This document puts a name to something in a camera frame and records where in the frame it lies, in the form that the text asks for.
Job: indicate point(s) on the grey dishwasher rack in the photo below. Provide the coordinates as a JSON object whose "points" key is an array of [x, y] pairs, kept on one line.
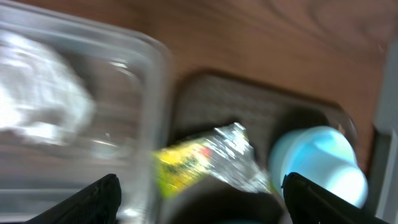
{"points": [[383, 172]]}

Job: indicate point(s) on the yellow foil snack wrapper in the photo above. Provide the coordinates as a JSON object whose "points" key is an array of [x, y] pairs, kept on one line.
{"points": [[223, 153]]}

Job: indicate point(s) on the dark brown serving tray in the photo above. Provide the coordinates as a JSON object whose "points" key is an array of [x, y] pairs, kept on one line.
{"points": [[210, 98]]}

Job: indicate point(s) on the white paper napkin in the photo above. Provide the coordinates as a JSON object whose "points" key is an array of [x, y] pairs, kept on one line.
{"points": [[43, 100]]}

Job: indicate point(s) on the clear plastic bin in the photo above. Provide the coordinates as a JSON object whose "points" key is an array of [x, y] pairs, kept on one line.
{"points": [[127, 74]]}

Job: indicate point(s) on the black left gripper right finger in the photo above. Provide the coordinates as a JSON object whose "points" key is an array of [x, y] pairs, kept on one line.
{"points": [[308, 203]]}

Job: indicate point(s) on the light blue cup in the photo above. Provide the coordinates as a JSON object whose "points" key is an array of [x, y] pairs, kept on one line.
{"points": [[324, 156]]}

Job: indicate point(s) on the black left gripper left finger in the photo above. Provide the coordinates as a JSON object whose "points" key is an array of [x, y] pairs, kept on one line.
{"points": [[97, 203]]}

